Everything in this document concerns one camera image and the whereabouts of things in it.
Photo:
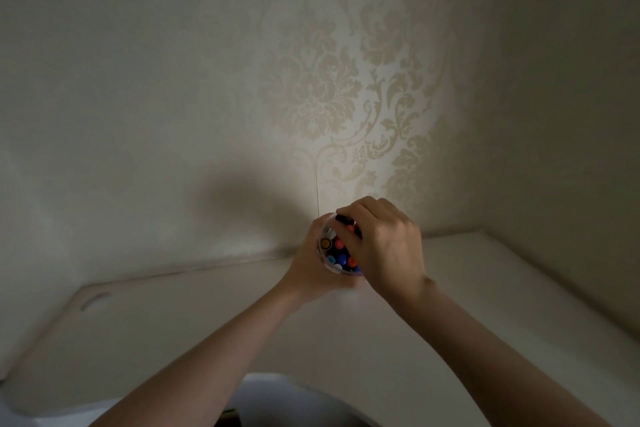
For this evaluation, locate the person's right hand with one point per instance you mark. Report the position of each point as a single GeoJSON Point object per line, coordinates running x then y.
{"type": "Point", "coordinates": [390, 256]}

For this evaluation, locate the person's left hand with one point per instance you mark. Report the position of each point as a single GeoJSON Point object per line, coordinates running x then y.
{"type": "Point", "coordinates": [307, 276]}

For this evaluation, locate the clear plastic jar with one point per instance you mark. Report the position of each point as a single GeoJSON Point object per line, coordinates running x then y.
{"type": "Point", "coordinates": [322, 256]}

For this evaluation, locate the bundle of assorted markers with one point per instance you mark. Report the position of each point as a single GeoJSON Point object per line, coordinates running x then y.
{"type": "Point", "coordinates": [340, 256]}

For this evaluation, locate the black cap white marker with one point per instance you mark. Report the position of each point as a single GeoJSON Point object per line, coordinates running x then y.
{"type": "Point", "coordinates": [345, 219]}

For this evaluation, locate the person's right forearm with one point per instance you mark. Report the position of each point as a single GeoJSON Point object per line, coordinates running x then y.
{"type": "Point", "coordinates": [495, 366]}

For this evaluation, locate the person's left forearm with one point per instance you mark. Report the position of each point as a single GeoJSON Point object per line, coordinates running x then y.
{"type": "Point", "coordinates": [210, 366]}

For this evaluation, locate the person's pale shirt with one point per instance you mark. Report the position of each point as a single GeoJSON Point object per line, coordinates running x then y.
{"type": "Point", "coordinates": [290, 404]}

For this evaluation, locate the white table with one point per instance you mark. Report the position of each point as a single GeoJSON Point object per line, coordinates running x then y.
{"type": "Point", "coordinates": [500, 281]}

